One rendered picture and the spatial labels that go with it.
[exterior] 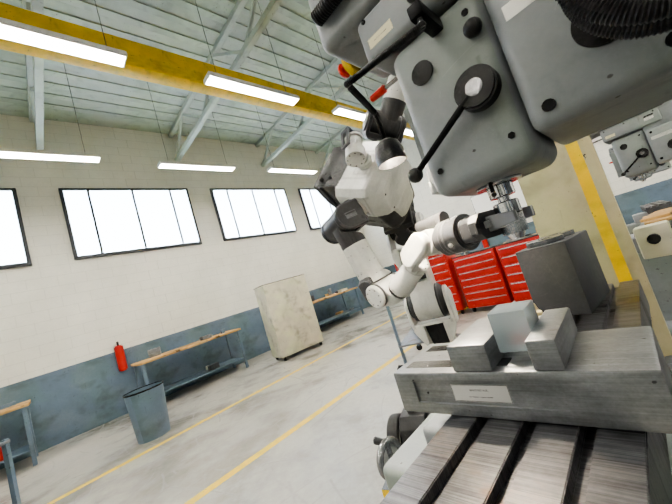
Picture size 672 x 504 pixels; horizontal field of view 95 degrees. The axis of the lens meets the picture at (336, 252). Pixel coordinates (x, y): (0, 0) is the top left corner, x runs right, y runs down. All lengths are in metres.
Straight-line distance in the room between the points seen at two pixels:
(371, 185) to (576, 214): 1.62
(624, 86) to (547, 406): 0.43
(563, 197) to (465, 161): 1.82
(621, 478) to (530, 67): 0.52
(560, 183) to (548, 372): 2.01
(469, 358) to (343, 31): 0.71
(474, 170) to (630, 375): 0.36
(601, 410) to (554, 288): 0.51
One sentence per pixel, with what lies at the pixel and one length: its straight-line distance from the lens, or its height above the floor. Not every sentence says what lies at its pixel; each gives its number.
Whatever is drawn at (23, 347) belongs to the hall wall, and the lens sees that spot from 7.70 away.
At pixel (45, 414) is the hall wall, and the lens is 7.70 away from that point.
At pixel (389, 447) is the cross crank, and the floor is 0.69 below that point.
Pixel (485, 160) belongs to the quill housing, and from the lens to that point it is 0.62.
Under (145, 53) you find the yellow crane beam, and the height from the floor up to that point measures 5.00.
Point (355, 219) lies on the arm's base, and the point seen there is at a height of 1.40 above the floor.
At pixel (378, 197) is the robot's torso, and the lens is 1.07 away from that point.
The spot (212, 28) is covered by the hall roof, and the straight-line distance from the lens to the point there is 7.18.
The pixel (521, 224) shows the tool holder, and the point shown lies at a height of 1.22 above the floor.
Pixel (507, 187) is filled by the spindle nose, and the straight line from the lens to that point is 0.69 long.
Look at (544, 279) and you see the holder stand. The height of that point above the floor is 1.06.
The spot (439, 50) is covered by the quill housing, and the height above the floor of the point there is 1.56.
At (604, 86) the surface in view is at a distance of 0.59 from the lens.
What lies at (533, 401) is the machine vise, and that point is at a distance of 0.53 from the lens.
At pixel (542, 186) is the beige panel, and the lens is 2.45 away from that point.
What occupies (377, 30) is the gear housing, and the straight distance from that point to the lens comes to 0.77.
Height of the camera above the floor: 1.22
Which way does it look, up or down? 5 degrees up
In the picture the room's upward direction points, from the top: 17 degrees counter-clockwise
